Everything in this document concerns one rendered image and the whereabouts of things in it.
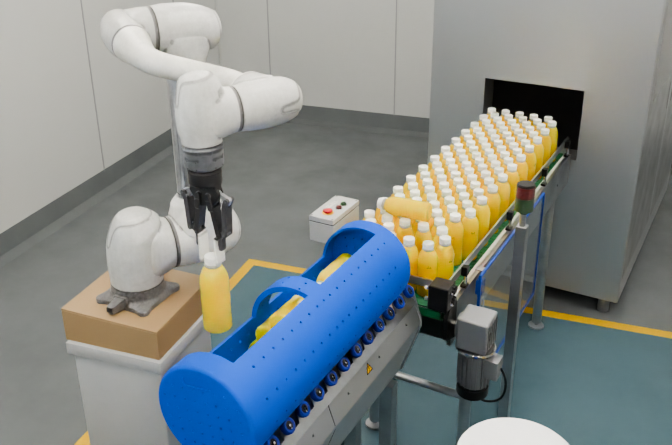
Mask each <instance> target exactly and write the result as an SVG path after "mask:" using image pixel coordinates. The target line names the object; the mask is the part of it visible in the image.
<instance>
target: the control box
mask: <svg viewBox="0 0 672 445"><path fill-rule="evenodd" d="M334 201H335V202H334ZM336 201H337V202H336ZM342 201H345V202H346V205H341V204H340V203H341V202H342ZM331 203H332V205H330V204H331ZM329 205H330V207H329ZM337 205H341V206H342V208H341V209H336V206H337ZM327 206H328V207H327ZM325 208H331V209H332V210H333V211H332V212H331V213H329V214H326V213H324V212H323V209H325ZM309 220H310V221H309V224H310V240H314V241H318V242H322V243H326V242H327V240H328V239H329V238H330V237H331V236H332V235H333V234H334V233H335V232H336V231H337V230H339V229H340V228H341V227H342V226H344V225H345V224H347V223H350V222H353V221H358V220H359V200H356V199H351V198H346V197H342V196H337V195H336V196H334V197H333V198H332V199H330V200H329V201H328V202H326V203H325V204H324V205H322V206H321V207H320V208H318V209H317V210H316V211H314V212H313V213H312V214H310V215H309Z"/></svg>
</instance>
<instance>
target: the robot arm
mask: <svg viewBox="0 0 672 445"><path fill-rule="evenodd" d="M100 34H101V39H102V41H103V43H104V45H105V46H106V48H107V49H108V50H109V51H110V53H111V54H113V55H114V56H115V57H117V58H119V59H120V60H121V61H123V62H125V63H127V64H130V65H132V66H133V67H135V68H137V69H139V70H141V71H143V72H145V73H147V74H150V75H153V76H156V77H160V78H164V79H166V82H167V92H168V102H169V112H170V122H171V132H172V142H173V152H174V162H175V173H176V183H177V193H176V195H175V196H174V197H173V199H172V200H171V202H170V209H169V213H168V216H166V217H159V216H158V214H157V213H156V212H154V211H152V210H151V209H148V208H144V207H139V206H135V207H128V208H125V209H123V210H121V211H119V212H118V213H117V214H116V215H115V216H114V217H113V219H112V221H111V223H110V226H109V230H108V234H107V240H106V257H107V266H108V272H109V276H110V288H109V289H108V290H107V291H105V292H103V293H101V294H99V295H98V296H97V297H96V302H97V303H98V304H106V305H108V306H107V308H106V310H107V313H108V314H111V315H114V314H116V313H118V312H120V311H122V310H126V311H129V312H132V313H135V314H137V315H138V316H140V317H146V316H148V315H149V314H150V313H151V311H152V310H153V309H154V308H155V307H157V306H158V305H159V304H160V303H161V302H163V301H164V300H165V299H166V298H168V297H169V296H170V295H171V294H173V293H175V292H177V291H179V289H180V285H179V284H178V283H176V282H169V281H165V280H164V274H165V273H167V272H169V271H170V270H172V269H173V268H175V267H180V266H187V265H192V264H196V263H200V262H204V255H205V254H206V253H209V252H214V253H215V263H216V265H217V266H218V265H220V264H221V263H222V262H224V261H225V253H226V252H227V251H229V250H230V249H232V248H233V247H234V246H235V245H236V244H237V242H238V240H239V239H240V235H241V225H240V221H239V218H238V216H237V214H236V213H235V211H234V210H233V209H232V204H233V201H234V197H233V196H230V197H228V196H227V195H225V194H224V191H223V189H222V187H221V184H222V180H223V178H222V166H223V164H224V149H223V146H224V143H223V138H224V137H226V136H228V135H230V134H233V133H236V132H240V131H254V130H260V129H265V128H270V127H274V126H277V125H281V124H283V123H286V122H288V121H290V120H291V119H293V118H294V117H296V116H297V115H298V113H299V111H300V110H301V108H302V104H303V96H302V91H301V89H300V87H299V85H298V84H296V82H295V81H294V80H291V79H289V78H286V77H280V76H278V77H273V76H272V75H266V74H261V73H258V72H254V71H250V72H245V73H241V72H239V71H236V70H233V69H229V68H225V67H221V66H217V65H213V64H209V63H206V61H207V56H208V53H209V50H210V49H213V48H215V47H216V46H217V44H218V43H219V41H220V38H221V35H222V27H221V22H220V19H219V17H218V15H217V13H216V12H215V11H214V10H212V9H210V8H207V7H205V6H202V5H198V4H193V3H187V2H174V3H160V4H156V5H151V6H143V7H135V8H127V9H114V10H111V11H109V12H107V13H106V14H105V15H104V16H103V17H102V19H101V22H100Z"/></svg>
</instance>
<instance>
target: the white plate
mask: <svg viewBox="0 0 672 445"><path fill-rule="evenodd" d="M457 445H569V444H568V443H567V442H566V441H565V440H564V439H563V438H562V437H561V436H560V435H558V434H557V433H555V432H554V431H552V430H551V429H549V428H547V427H545V426H543V425H541V424H538V423H535V422H532V421H529V420H524V419H519V418H494V419H489V420H485V421H482V422H479V423H477V424H475V425H473V426H472V427H470V428H469V429H468V430H466V431H465V432H464V433H463V435H462V436H461V437H460V439H459V441H458V444H457Z"/></svg>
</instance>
